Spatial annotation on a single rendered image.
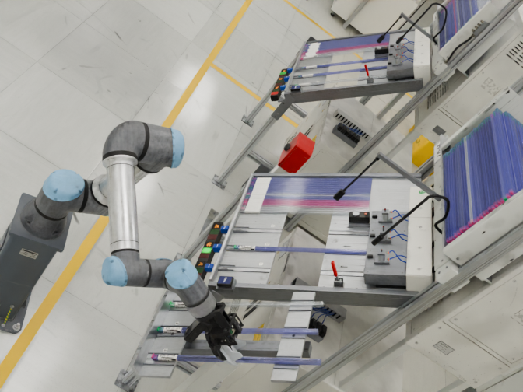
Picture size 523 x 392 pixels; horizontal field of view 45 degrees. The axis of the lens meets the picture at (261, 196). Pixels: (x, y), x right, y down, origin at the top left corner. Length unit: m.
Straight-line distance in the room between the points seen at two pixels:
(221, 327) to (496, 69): 2.04
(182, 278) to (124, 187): 0.30
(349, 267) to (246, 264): 0.37
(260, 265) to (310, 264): 0.54
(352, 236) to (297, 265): 0.45
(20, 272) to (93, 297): 0.55
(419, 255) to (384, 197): 0.46
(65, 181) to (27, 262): 0.38
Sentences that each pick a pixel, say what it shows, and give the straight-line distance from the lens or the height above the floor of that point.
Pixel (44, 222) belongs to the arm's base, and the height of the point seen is 0.62.
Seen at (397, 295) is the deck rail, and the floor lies 1.15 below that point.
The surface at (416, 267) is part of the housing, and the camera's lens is 2.08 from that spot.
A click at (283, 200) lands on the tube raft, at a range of 2.53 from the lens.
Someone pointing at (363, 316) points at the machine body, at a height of 0.62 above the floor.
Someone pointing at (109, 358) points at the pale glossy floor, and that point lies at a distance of 2.78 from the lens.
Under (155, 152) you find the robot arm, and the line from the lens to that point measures 1.82.
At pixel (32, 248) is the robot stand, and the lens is 2.29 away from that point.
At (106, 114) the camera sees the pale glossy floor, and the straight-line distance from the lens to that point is 3.67.
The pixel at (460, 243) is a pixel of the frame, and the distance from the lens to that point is 1.92.
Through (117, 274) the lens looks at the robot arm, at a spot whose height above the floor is 1.05.
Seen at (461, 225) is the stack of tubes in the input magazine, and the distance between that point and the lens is 1.98.
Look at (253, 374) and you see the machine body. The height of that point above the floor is 0.44.
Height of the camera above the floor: 2.29
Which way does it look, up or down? 36 degrees down
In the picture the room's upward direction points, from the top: 43 degrees clockwise
